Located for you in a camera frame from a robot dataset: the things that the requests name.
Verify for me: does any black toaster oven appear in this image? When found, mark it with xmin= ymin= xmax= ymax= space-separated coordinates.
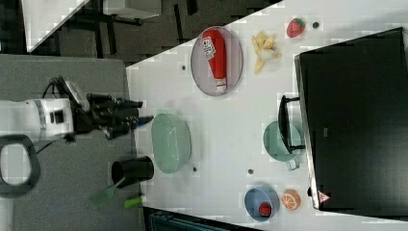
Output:
xmin=278 ymin=27 xmax=408 ymax=220

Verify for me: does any red ketchup bottle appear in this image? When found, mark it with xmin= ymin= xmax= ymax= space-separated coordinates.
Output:
xmin=201 ymin=29 xmax=227 ymax=92

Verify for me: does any grey round plate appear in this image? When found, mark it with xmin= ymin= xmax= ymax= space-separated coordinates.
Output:
xmin=191 ymin=27 xmax=243 ymax=96

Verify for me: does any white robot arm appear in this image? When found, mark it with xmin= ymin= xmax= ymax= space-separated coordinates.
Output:
xmin=1 ymin=93 xmax=153 ymax=198

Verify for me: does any green mug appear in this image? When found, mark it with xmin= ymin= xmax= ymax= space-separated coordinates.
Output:
xmin=263 ymin=121 xmax=300 ymax=171

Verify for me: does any green plastic strainer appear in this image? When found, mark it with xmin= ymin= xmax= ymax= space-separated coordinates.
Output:
xmin=151 ymin=114 xmax=191 ymax=174

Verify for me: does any blue bowl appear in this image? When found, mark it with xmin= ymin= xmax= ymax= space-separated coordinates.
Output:
xmin=244 ymin=185 xmax=280 ymax=221

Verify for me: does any peeled toy banana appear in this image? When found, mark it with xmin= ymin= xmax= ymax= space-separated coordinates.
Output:
xmin=251 ymin=32 xmax=282 ymax=74

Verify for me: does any toy strawberry on table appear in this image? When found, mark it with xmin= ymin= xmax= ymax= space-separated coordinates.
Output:
xmin=286 ymin=18 xmax=306 ymax=39

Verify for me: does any toy orange half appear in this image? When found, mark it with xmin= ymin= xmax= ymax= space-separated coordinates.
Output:
xmin=281 ymin=190 xmax=301 ymax=211

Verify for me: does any black cylinder cup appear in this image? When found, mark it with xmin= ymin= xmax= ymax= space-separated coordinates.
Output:
xmin=111 ymin=156 xmax=154 ymax=189

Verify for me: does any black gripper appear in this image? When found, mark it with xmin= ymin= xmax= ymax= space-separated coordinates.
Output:
xmin=73 ymin=93 xmax=154 ymax=140

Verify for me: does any red strawberry in bowl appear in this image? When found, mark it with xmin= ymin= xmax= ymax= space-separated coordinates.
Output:
xmin=258 ymin=202 xmax=272 ymax=217

